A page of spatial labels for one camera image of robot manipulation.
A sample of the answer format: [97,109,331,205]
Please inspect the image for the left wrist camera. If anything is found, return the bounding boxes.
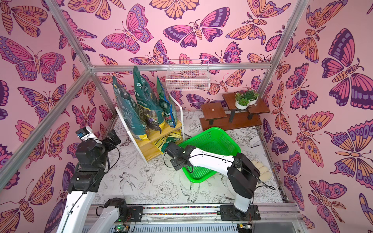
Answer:
[75,126,99,142]

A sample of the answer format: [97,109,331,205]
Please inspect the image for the white wire basket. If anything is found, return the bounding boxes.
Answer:
[165,59,211,91]

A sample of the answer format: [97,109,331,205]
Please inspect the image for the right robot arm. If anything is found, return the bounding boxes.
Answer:
[165,142,260,221]

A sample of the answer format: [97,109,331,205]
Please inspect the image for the aluminium cage frame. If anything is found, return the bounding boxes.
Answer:
[1,1,308,188]

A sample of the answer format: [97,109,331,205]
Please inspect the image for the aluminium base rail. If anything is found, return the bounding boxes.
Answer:
[64,203,309,233]

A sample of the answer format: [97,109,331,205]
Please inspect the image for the white pot succulent plant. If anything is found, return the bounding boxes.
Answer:
[235,90,259,110]

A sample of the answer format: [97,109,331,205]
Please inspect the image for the wooden white frame shelf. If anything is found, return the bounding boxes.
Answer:
[115,95,185,164]

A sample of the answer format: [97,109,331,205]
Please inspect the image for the dark green fertilizer bag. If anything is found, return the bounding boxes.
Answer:
[112,76,149,140]

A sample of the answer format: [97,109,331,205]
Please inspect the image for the brown wooden step stand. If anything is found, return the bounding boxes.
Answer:
[200,93,270,131]

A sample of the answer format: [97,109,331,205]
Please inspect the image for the green plastic basket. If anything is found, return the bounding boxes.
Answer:
[179,127,241,183]

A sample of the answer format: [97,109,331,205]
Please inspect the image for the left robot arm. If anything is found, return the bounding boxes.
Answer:
[57,127,143,233]

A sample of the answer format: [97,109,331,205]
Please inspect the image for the blue green fertilizer bag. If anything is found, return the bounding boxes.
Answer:
[156,78,177,128]

